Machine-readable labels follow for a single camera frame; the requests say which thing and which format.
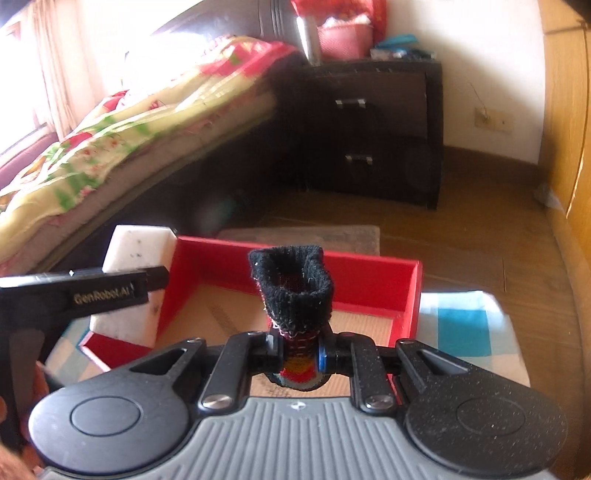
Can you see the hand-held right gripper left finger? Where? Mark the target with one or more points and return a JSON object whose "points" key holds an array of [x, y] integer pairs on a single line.
{"points": [[272, 353]]}

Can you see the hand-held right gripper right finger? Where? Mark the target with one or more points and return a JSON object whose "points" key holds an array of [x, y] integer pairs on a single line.
{"points": [[322, 361]]}

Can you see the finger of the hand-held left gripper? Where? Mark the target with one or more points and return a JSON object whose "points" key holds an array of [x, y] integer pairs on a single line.
{"points": [[157, 278]]}

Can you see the black cuff colourful sock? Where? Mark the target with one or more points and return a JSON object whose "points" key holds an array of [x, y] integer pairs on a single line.
{"points": [[291, 295]]}

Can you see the red cardboard box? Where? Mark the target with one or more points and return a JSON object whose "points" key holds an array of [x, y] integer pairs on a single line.
{"points": [[369, 281]]}

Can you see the grey floor mat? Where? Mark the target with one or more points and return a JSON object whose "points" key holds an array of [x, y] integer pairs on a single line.
{"points": [[323, 240]]}

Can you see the blue white checkered cloth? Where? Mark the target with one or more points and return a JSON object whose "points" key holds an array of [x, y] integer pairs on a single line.
{"points": [[461, 332]]}

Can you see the maroon cloth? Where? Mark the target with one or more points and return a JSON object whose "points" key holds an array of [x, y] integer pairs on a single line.
{"points": [[23, 157]]}

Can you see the floral bed blanket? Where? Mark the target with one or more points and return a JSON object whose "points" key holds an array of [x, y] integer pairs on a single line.
{"points": [[115, 129]]}

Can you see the beige curtain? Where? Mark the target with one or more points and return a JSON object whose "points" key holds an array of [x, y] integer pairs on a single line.
{"points": [[51, 69]]}

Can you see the dark wooden nightstand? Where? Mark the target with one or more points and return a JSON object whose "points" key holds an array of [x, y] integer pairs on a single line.
{"points": [[392, 120]]}

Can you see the steel bottle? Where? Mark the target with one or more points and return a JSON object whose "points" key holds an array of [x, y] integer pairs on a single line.
{"points": [[308, 41]]}

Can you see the pink plastic basket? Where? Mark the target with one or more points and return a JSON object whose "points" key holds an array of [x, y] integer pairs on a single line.
{"points": [[346, 41]]}

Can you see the blue plastic item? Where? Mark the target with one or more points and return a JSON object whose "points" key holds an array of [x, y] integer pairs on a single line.
{"points": [[397, 41]]}

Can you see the light wooden wardrobe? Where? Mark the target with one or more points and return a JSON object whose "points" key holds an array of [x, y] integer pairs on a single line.
{"points": [[568, 138]]}

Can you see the red bag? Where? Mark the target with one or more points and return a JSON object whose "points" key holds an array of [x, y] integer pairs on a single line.
{"points": [[369, 9]]}

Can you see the beige wall socket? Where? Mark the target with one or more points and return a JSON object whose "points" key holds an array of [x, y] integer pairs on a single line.
{"points": [[494, 121]]}

